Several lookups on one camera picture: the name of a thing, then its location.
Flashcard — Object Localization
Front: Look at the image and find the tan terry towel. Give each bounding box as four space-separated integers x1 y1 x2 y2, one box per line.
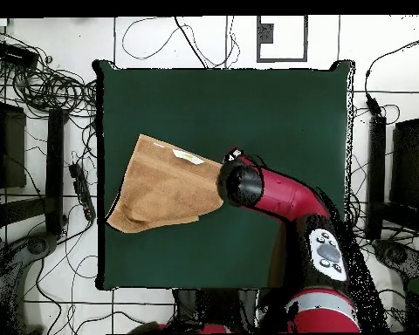
105 133 225 234

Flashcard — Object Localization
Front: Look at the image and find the dark green table cloth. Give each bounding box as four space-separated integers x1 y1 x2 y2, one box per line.
92 58 356 293

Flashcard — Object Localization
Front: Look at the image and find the black power strip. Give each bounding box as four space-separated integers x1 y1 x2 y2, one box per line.
68 162 97 222

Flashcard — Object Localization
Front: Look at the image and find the grey stand base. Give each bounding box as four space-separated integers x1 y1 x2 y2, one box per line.
0 230 61 334
372 238 419 332

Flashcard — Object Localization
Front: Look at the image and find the black rectangular box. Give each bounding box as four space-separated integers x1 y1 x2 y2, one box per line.
0 41 40 70

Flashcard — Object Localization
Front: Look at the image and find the thick black cable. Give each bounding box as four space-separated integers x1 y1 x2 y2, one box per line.
173 15 210 70

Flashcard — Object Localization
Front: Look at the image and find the grey floor hatch frame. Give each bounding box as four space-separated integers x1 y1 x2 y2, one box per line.
256 15 309 64

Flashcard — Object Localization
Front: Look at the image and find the black metal frame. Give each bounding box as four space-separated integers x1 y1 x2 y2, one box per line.
365 89 419 245
0 79 69 245

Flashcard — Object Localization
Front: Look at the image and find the black cable with adapter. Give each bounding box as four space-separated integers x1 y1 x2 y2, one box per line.
363 34 419 118

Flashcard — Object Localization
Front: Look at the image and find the thin black looped cable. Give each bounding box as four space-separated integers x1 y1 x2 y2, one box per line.
121 15 242 70

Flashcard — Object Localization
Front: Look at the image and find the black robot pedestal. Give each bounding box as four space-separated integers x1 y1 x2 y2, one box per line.
172 288 259 332

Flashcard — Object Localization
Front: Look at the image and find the tangled black cable bundle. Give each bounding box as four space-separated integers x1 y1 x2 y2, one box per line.
6 58 99 120

